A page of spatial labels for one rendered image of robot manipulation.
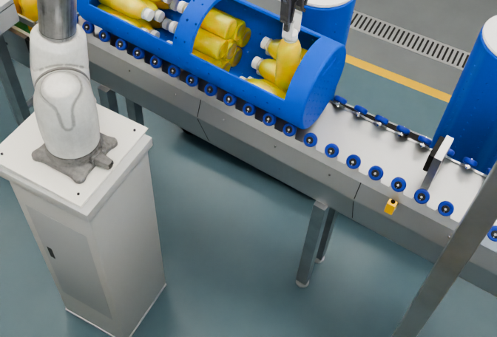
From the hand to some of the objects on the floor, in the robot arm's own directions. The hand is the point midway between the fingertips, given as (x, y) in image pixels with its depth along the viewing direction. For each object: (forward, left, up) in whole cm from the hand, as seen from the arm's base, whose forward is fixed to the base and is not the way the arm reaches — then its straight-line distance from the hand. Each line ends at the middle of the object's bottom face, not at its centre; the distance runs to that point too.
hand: (291, 24), depth 174 cm
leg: (+20, +74, -133) cm, 154 cm away
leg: (+6, +75, -134) cm, 153 cm away
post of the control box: (-15, +103, -135) cm, 170 cm away
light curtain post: (-29, -66, -132) cm, 150 cm away
